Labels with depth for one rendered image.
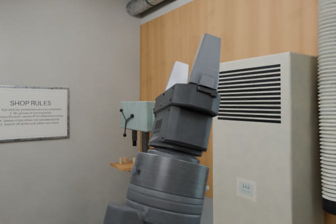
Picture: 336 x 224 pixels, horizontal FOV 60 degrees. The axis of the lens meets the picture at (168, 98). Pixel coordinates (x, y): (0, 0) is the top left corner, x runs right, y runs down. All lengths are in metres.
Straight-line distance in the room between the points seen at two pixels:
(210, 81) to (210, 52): 0.04
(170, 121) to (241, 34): 1.75
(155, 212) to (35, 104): 2.49
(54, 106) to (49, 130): 0.22
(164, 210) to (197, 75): 0.14
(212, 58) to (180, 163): 0.12
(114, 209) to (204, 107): 0.14
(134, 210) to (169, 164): 0.06
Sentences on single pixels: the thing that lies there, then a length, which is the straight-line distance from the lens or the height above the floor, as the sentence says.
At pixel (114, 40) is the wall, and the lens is 3.05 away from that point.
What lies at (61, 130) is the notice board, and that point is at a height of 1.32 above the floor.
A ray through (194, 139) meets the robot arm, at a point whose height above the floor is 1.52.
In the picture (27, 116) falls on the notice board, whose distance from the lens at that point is 2.75.
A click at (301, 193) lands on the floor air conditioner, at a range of 1.55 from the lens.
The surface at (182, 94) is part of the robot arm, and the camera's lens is 0.31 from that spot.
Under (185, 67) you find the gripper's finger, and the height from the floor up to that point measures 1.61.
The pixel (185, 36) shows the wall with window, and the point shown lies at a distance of 2.50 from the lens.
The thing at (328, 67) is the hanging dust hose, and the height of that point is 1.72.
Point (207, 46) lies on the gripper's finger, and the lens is 0.33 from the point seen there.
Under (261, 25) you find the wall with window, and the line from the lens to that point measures 1.94.
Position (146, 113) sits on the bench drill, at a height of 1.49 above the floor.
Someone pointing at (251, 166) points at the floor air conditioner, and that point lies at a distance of 1.59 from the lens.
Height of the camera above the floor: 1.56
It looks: 1 degrees up
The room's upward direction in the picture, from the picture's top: straight up
